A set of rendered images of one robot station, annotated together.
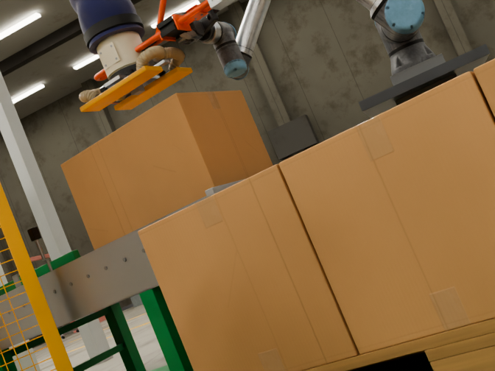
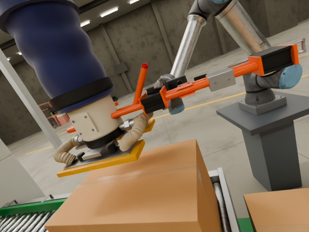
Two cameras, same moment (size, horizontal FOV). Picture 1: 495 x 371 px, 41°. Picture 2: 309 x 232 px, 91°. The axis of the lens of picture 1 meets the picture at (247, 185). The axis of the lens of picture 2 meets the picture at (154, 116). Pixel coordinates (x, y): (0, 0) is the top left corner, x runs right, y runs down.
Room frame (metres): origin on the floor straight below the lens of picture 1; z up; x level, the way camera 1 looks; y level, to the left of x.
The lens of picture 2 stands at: (1.77, 0.15, 1.33)
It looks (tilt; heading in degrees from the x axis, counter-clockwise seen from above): 17 degrees down; 349
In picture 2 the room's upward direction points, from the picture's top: 23 degrees counter-clockwise
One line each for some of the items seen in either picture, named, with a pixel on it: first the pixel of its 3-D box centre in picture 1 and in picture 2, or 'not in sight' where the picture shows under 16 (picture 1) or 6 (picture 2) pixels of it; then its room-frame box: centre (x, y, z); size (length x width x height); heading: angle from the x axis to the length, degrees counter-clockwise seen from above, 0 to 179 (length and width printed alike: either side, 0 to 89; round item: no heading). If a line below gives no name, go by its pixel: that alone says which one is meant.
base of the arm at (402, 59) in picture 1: (410, 58); (258, 93); (2.66, -0.82, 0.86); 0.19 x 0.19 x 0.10
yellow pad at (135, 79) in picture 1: (118, 85); (98, 155); (2.32, 0.29, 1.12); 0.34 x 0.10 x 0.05; 60
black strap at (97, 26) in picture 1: (114, 32); (84, 92); (2.41, 0.24, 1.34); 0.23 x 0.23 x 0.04
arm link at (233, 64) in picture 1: (232, 59); (173, 102); (2.56, -0.14, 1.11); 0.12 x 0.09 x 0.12; 174
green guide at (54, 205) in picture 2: not in sight; (47, 202); (3.22, 1.10, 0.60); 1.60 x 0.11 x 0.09; 59
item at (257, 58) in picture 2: not in sight; (271, 60); (2.10, -0.28, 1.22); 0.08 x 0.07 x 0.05; 60
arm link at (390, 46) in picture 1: (397, 27); (255, 76); (2.65, -0.82, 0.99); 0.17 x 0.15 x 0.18; 174
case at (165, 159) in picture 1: (171, 177); (145, 209); (2.38, 0.24, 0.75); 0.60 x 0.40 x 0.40; 58
